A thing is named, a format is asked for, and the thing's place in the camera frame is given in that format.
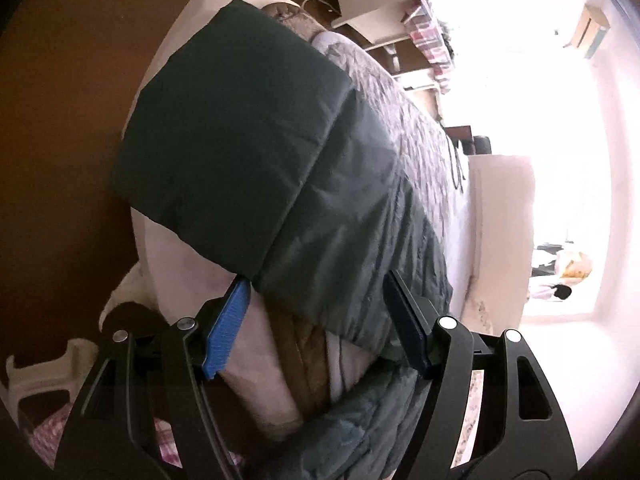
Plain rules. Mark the yellow toy on windowsill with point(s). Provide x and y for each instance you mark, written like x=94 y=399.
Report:
x=574 y=264

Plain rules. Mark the cream floral blanket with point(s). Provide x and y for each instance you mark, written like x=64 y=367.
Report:
x=477 y=319

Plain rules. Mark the white headboard panel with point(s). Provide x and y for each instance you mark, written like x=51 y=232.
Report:
x=502 y=195

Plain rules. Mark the dark green puffer jacket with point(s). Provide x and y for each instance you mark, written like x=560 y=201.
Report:
x=262 y=155

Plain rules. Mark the white plastic stool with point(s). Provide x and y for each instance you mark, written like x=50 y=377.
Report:
x=66 y=373

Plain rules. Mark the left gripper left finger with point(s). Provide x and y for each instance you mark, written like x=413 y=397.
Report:
x=143 y=412

